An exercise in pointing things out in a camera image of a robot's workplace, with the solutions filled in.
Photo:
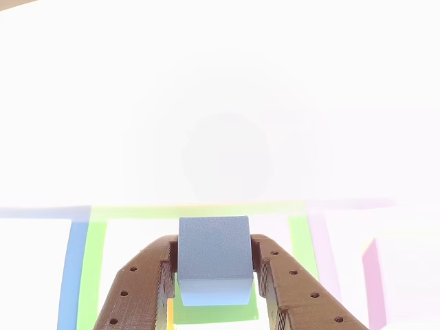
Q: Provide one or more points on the orange block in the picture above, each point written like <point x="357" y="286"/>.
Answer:
<point x="170" y="314"/>

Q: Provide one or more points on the purple block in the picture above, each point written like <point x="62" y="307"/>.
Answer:
<point x="373" y="285"/>

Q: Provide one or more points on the green block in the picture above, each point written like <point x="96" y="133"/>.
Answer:
<point x="213" y="314"/>

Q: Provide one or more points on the small blue cube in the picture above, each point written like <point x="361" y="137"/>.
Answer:
<point x="213" y="247"/>

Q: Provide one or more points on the green square frame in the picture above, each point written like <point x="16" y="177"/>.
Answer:
<point x="91" y="268"/>

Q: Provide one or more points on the purple square frame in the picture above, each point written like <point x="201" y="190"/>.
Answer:
<point x="324" y="247"/>

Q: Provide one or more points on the blue square frame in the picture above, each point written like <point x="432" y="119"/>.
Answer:
<point x="70" y="275"/>

